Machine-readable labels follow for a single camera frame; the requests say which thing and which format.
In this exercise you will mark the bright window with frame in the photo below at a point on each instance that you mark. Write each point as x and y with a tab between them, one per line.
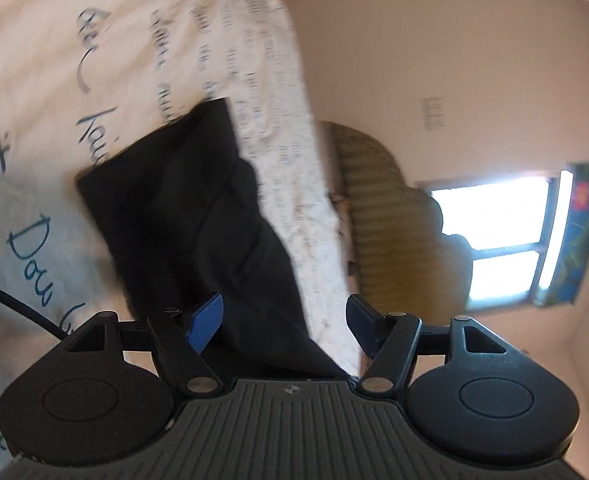
515	227

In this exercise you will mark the blue floral curtain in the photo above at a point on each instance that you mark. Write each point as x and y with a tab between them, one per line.
567	258

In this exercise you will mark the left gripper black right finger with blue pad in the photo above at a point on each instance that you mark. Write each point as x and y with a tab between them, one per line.
388	340

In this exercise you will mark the white wall socket plate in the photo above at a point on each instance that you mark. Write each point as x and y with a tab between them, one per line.
433	114

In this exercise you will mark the olive striped upholstered headboard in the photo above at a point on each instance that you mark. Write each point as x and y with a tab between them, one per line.
396	253

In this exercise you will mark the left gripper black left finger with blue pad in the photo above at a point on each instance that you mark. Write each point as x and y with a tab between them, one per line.
177	352

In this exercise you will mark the white bedsheet with script text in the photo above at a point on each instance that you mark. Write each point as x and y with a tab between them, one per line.
80	80

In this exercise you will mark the black pants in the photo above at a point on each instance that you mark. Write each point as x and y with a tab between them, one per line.
179	211

